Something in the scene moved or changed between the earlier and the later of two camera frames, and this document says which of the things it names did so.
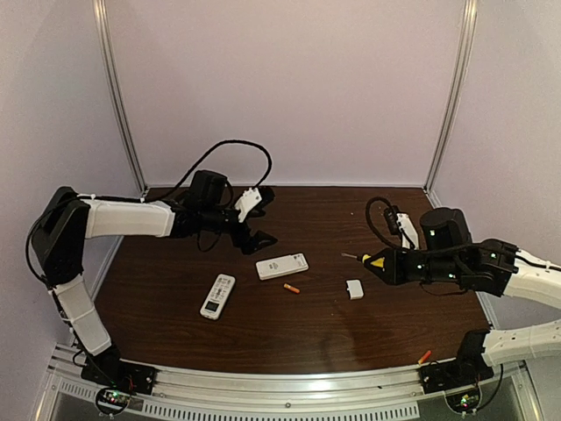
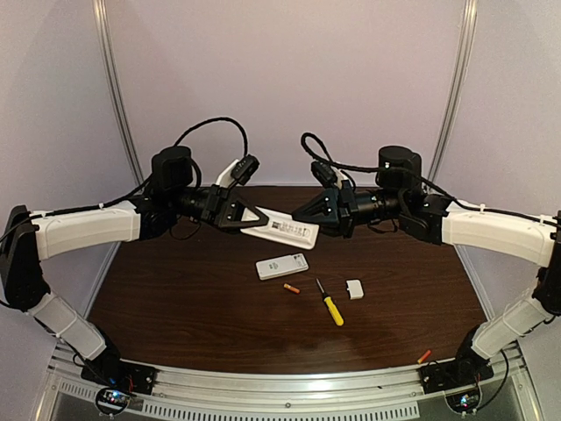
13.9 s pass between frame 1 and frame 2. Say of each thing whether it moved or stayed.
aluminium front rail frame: stayed
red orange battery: stayed
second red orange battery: stayed
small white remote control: moved
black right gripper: moved
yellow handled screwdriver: moved
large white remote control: stayed
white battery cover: stayed
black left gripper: moved
